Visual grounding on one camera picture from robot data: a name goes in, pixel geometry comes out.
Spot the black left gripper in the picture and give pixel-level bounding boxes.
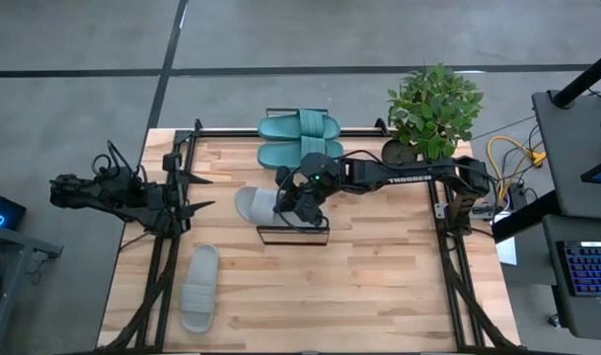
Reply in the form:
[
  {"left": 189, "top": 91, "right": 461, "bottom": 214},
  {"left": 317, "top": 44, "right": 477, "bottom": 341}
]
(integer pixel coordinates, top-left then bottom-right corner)
[{"left": 149, "top": 151, "right": 216, "bottom": 238}]

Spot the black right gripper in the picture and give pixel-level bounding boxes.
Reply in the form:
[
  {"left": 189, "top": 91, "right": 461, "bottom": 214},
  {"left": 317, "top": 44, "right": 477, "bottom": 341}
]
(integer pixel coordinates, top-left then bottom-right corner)
[{"left": 274, "top": 165, "right": 331, "bottom": 229}]

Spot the grey rubber slide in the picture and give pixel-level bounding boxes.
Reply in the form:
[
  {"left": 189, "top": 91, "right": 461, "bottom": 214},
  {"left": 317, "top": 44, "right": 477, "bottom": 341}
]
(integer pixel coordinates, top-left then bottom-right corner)
[
  {"left": 234, "top": 185, "right": 329, "bottom": 229},
  {"left": 180, "top": 244, "right": 220, "bottom": 334}
]

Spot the teal rubber slide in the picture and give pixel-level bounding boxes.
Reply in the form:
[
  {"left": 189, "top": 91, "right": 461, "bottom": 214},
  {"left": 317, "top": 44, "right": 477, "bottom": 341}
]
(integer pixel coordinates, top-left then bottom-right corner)
[
  {"left": 257, "top": 139, "right": 345, "bottom": 172},
  {"left": 258, "top": 107, "right": 341, "bottom": 142}
]

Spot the black plant pot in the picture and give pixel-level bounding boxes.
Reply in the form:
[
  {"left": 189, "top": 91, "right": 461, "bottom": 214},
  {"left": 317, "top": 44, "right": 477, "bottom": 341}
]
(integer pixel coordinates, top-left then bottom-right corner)
[{"left": 381, "top": 139, "right": 419, "bottom": 167}]

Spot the green leafy plant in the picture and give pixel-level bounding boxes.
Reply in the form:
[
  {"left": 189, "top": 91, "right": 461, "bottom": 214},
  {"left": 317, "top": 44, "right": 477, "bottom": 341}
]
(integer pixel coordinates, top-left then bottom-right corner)
[{"left": 386, "top": 63, "right": 484, "bottom": 162}]

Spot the white paper sheet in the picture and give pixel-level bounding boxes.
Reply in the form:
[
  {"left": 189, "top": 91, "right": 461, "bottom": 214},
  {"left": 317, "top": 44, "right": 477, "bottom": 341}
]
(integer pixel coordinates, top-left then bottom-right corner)
[{"left": 495, "top": 236, "right": 518, "bottom": 266}]

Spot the grey desk with tablet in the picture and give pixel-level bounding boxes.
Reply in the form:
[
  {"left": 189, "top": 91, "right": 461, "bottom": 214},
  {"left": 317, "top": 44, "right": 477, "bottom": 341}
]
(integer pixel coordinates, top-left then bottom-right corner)
[{"left": 530, "top": 90, "right": 601, "bottom": 221}]

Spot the grey desk with keyboard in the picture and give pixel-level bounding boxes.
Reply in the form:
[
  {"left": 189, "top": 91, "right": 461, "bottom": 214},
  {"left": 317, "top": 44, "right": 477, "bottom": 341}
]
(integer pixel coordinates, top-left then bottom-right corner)
[{"left": 541, "top": 214, "right": 601, "bottom": 342}]

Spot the backlit keyboard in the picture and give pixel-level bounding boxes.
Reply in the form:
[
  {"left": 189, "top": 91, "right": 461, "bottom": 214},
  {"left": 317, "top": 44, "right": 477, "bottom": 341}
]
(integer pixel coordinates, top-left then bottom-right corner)
[{"left": 556, "top": 240, "right": 601, "bottom": 298}]

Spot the black pole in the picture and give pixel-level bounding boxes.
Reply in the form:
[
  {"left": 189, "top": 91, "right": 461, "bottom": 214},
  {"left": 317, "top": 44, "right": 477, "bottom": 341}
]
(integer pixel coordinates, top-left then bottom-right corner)
[{"left": 551, "top": 46, "right": 601, "bottom": 108}]

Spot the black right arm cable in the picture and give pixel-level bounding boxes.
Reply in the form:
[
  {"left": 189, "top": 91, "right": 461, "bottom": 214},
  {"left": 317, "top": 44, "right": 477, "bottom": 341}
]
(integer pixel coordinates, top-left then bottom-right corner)
[{"left": 272, "top": 149, "right": 395, "bottom": 233}]

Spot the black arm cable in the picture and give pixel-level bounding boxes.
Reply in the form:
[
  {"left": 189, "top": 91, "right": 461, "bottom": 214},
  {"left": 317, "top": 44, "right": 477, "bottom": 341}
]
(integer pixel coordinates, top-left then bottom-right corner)
[
  {"left": 91, "top": 140, "right": 148, "bottom": 186},
  {"left": 272, "top": 149, "right": 395, "bottom": 233}
]

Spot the wooden shelf with black frame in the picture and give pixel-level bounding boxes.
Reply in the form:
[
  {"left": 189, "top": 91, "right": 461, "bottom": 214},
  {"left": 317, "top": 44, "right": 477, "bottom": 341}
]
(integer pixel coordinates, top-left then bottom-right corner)
[{"left": 258, "top": 106, "right": 334, "bottom": 247}]

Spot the black aluminium table frame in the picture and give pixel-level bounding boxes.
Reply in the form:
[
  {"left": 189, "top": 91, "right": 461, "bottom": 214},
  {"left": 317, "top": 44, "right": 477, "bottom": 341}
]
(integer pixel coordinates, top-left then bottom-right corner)
[{"left": 57, "top": 117, "right": 572, "bottom": 355}]

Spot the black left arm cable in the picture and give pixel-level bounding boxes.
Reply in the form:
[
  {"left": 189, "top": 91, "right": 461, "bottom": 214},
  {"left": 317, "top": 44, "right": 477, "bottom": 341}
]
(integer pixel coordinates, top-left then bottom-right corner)
[{"left": 91, "top": 140, "right": 148, "bottom": 186}]

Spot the yellow cable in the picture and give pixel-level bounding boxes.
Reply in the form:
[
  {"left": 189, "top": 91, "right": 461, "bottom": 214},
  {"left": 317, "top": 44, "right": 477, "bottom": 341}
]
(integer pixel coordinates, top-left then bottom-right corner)
[{"left": 486, "top": 136, "right": 547, "bottom": 201}]

